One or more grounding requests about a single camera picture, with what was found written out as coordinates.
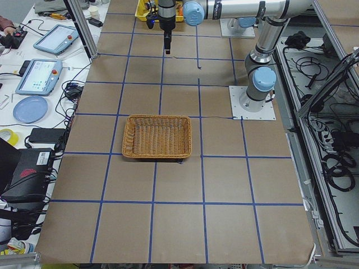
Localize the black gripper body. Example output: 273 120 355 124
158 0 176 30

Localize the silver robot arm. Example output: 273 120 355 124
182 0 312 112

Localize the yellow tape roll on desk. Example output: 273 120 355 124
0 128 19 146

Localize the yellow plastic tray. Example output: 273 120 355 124
135 0 183 22

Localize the white lilac cup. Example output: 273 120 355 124
88 6 100 20

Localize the brown wicker basket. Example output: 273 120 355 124
122 115 192 159

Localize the upper blue teach pendant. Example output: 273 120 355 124
33 24 79 55

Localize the blue teach pendant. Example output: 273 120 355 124
33 24 79 55
15 59 63 96

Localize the grey cloth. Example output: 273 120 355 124
34 0 67 14

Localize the lower blue teach pendant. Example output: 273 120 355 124
15 59 63 96

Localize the blue plate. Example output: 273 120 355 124
12 96 48 123

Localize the black power brick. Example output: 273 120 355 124
26 128 65 144

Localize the black computer box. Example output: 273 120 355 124
1 146 53 203

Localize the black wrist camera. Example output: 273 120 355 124
144 0 158 29

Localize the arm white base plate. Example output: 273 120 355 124
220 17 256 39
229 86 276 120

